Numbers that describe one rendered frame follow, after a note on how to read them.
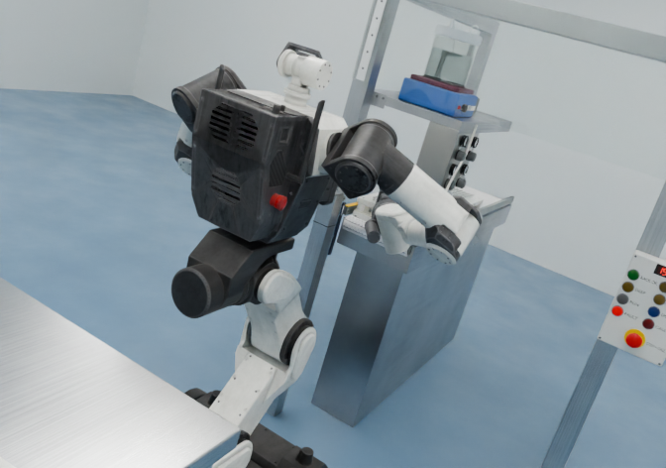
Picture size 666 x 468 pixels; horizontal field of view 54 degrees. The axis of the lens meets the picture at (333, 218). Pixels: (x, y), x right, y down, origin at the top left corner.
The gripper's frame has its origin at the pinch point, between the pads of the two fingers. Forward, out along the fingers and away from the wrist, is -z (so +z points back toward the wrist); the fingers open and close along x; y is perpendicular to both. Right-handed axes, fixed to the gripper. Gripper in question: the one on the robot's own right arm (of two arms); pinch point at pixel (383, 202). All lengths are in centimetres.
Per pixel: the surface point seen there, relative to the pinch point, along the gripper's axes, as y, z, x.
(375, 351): 19, -32, 64
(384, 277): 15, -35, 36
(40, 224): -149, -153, 98
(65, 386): -55, 100, 13
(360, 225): -0.1, -30.2, 17.5
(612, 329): 65, 27, 11
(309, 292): -11, -28, 46
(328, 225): -11.0, -27.8, 19.5
